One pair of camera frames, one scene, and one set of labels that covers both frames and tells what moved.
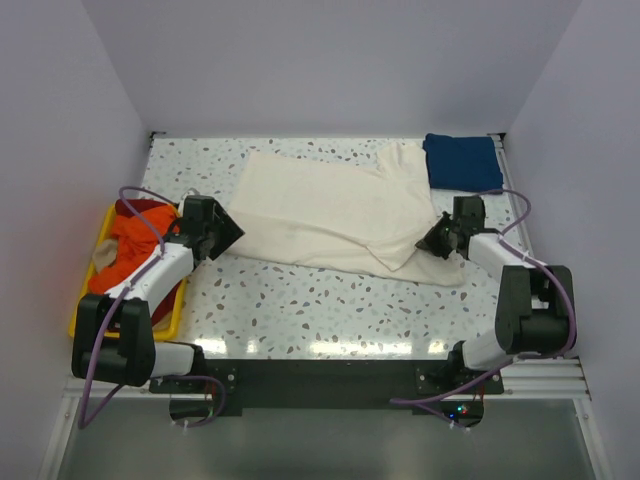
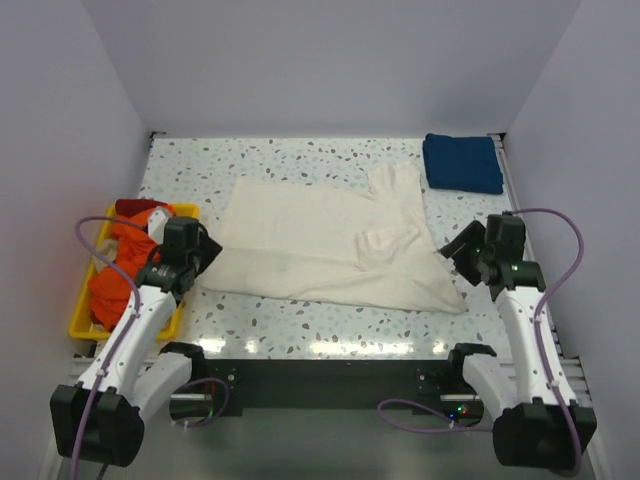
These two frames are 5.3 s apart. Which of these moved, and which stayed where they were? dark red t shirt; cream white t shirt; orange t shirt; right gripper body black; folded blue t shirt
Moved: cream white t shirt; right gripper body black
Stayed: dark red t shirt; orange t shirt; folded blue t shirt
